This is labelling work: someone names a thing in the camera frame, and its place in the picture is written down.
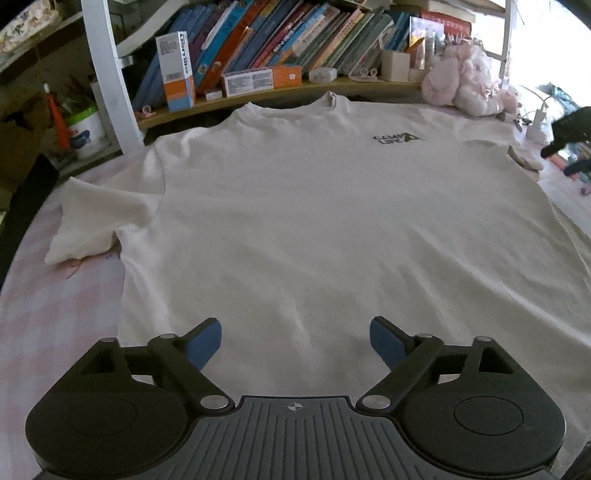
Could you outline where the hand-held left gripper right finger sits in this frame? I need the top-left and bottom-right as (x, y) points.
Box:
(368, 316), (532, 414)

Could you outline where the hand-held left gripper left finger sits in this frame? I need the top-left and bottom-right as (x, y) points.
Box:
(59, 318), (236, 414)

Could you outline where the white t-shirt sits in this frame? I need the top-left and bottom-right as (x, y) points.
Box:
(45, 91), (591, 480)

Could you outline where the pink plush toy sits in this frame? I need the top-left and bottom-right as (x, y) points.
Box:
(421, 44), (522, 117)

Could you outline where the pink checkered printed bed sheet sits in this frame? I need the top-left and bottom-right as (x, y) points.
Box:
(0, 99), (591, 480)

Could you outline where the white square container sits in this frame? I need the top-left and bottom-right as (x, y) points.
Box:
(381, 48), (413, 82)

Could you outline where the dark cloth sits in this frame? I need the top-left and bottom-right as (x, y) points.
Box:
(0, 154), (59, 288)

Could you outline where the white plastic bucket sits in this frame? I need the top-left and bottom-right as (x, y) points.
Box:
(65, 106), (110, 160)

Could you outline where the wooden bookshelf board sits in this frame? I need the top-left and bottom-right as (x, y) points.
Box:
(136, 76), (462, 131)

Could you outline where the flat orange and white box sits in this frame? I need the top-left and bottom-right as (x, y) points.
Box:
(221, 65), (304, 97)

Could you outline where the tall white and orange box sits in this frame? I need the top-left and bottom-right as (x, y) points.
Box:
(156, 31), (197, 113)

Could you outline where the row of books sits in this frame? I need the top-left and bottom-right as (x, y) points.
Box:
(131, 0), (476, 112)

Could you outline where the floral patterned box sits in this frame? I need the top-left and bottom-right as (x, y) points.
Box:
(0, 0), (62, 52)

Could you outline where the white charger with cable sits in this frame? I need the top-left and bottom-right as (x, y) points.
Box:
(523, 95), (556, 142)

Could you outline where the orange handled tool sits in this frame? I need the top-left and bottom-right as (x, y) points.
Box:
(44, 83), (71, 149)

